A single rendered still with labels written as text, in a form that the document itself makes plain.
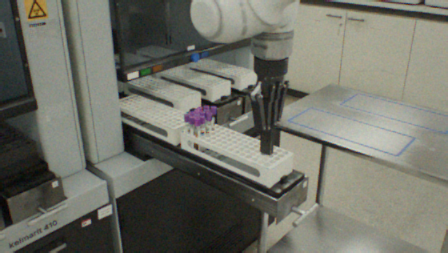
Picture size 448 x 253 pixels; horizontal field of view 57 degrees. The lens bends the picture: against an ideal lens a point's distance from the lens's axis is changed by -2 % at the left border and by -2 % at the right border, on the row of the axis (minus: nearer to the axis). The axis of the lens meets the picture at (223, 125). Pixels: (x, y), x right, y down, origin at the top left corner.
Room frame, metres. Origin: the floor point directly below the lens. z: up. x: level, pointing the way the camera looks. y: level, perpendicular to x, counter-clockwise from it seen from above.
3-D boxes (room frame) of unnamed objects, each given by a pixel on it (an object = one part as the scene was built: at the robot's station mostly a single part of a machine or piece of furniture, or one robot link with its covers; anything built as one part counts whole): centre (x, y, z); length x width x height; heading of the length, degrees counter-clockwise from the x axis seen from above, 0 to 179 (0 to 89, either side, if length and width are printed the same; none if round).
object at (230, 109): (1.58, 0.22, 0.78); 0.73 x 0.14 x 0.09; 49
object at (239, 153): (0.95, -0.03, 0.83); 0.30 x 0.10 x 0.06; 49
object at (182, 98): (1.37, 0.22, 0.83); 0.30 x 0.10 x 0.06; 49
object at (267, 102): (0.88, -0.09, 0.99); 0.04 x 0.01 x 0.11; 49
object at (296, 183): (1.04, 0.07, 0.78); 0.73 x 0.14 x 0.09; 49
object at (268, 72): (0.89, -0.10, 1.06); 0.08 x 0.07 x 0.09; 139
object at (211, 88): (1.49, 0.12, 0.83); 0.30 x 0.10 x 0.06; 49
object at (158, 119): (1.16, 0.21, 0.83); 0.30 x 0.10 x 0.06; 49
